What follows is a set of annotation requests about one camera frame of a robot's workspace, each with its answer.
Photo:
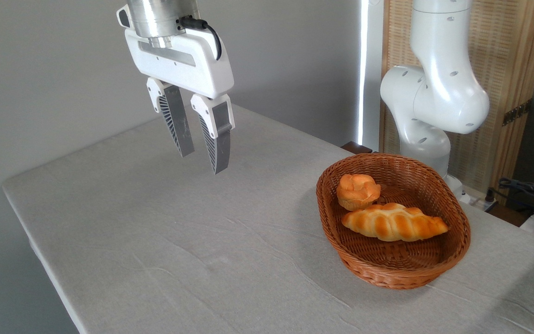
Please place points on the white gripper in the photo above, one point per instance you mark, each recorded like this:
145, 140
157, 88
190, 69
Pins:
179, 62

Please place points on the round swirled bread roll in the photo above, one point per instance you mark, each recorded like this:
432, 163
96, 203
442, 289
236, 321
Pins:
357, 189

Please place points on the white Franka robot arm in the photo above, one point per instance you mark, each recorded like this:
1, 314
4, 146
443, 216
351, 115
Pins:
438, 93

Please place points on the long twisted bread loaf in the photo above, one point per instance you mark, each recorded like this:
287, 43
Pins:
394, 223

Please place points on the grey tablecloth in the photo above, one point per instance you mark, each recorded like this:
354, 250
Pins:
179, 241

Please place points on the dark brown wooden furniture corner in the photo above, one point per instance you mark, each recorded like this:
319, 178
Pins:
356, 148

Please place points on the brown wicker basket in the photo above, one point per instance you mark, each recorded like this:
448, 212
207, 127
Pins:
390, 266

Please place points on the white power strip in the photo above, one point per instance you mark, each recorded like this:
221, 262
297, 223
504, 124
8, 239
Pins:
484, 203

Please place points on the wooden woven folding screen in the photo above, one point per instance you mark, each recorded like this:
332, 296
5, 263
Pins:
505, 51

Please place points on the black metal screen hinge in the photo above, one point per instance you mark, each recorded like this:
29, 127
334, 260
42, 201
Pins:
516, 113

